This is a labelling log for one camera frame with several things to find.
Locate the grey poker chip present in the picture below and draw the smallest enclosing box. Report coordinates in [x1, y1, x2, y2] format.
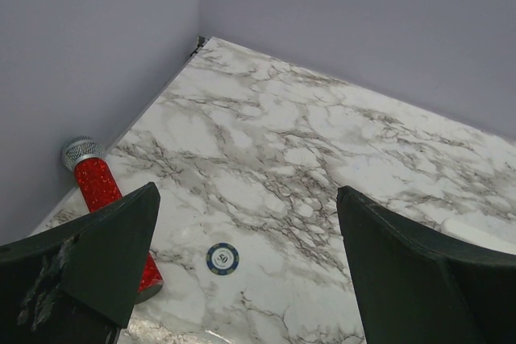
[206, 242, 239, 276]

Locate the red handled tool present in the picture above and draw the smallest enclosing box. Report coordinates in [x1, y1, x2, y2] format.
[61, 136, 164, 304]

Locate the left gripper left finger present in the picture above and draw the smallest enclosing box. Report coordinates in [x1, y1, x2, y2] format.
[1, 182, 160, 343]

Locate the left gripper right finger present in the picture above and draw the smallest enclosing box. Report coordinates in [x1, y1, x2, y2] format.
[336, 186, 515, 343]

